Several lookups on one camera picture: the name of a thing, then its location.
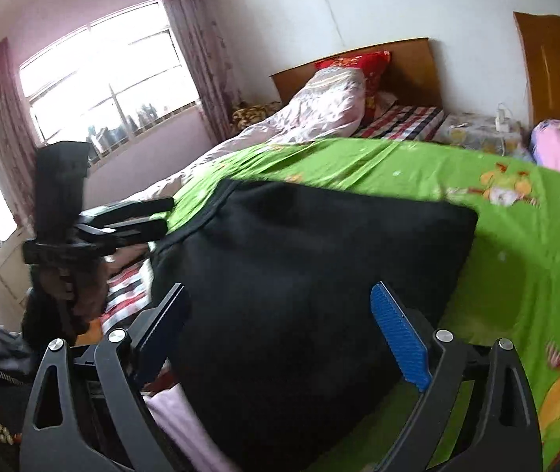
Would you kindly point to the cloth covered nightstand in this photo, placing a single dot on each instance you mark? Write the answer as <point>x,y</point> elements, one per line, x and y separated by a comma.
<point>476,132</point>

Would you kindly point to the pink cloth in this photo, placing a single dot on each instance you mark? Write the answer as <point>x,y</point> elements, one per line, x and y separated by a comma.
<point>176,418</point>

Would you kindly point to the black pants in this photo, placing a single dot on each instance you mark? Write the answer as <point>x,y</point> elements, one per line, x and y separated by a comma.
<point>309,280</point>

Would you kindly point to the red printed pillow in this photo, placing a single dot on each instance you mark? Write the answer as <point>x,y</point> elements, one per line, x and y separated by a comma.
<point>358,64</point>

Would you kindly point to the window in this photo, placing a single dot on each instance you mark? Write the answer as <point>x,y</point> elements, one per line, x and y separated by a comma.
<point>102,78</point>

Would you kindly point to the wooden bed headboard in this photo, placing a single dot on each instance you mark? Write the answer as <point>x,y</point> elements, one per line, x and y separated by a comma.
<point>407,64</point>
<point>555,69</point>

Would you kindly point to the green printed bed sheet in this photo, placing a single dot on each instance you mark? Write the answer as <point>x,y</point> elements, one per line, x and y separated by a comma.
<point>506,255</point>

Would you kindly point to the person's left hand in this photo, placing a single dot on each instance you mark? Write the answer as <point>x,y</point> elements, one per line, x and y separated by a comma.
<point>90,300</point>

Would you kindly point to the white charger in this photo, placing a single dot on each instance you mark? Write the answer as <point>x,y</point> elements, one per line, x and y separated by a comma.
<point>501,118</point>

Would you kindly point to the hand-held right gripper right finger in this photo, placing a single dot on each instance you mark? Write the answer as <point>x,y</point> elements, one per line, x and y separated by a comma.
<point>398,339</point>

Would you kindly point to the pink floral quilt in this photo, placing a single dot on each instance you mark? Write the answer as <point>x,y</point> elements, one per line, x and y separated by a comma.
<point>309,108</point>

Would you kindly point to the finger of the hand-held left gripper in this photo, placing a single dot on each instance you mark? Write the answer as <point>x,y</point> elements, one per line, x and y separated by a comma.
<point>132,230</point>
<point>132,206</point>

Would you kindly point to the pink patterned curtain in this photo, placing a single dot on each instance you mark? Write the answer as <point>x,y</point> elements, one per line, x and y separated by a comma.
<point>7,108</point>
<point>196,44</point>

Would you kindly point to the yellow brown patterned cloth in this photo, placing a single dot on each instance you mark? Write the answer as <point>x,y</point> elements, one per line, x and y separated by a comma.
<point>250,110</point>

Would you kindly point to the row of dark bottles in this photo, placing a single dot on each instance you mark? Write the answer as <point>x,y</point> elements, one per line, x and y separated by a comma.
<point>122,125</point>

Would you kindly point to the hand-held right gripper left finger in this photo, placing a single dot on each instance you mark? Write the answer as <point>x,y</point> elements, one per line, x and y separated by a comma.
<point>161,339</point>

